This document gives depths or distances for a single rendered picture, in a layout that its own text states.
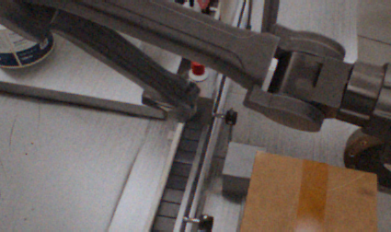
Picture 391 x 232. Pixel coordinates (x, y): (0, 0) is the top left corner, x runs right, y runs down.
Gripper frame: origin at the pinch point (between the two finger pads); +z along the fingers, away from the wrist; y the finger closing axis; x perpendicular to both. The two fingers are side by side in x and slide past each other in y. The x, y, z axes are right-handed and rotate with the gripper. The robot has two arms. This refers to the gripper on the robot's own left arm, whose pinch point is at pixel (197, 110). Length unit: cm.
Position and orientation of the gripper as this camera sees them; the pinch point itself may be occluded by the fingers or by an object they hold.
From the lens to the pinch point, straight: 110.5
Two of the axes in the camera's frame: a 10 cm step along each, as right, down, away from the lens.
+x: -1.6, 9.9, 0.1
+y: -9.9, -1.6, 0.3
